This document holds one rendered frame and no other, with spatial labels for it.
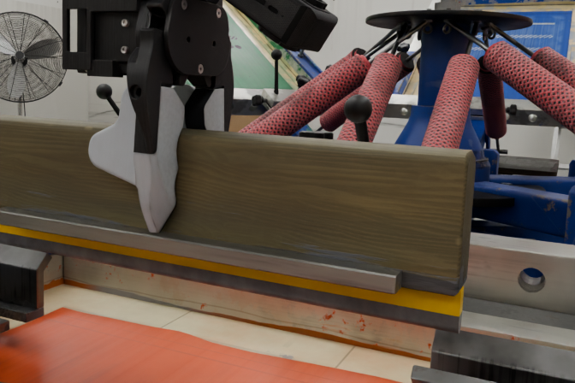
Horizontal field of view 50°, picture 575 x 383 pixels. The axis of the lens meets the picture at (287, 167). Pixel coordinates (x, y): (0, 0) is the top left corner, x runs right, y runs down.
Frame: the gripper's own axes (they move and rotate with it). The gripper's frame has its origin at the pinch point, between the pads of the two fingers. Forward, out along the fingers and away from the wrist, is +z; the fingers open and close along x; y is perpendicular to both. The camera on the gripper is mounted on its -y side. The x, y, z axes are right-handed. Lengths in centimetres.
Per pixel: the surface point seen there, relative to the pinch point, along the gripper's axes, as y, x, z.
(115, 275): 18.2, -15.1, 11.6
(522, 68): -15, -67, -13
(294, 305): -1.7, -15.1, 11.0
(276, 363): -3.1, -8.7, 13.5
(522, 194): -17, -72, 7
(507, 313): -2, -317, 109
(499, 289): -18.1, -22.0, 8.5
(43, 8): 380, -360, -64
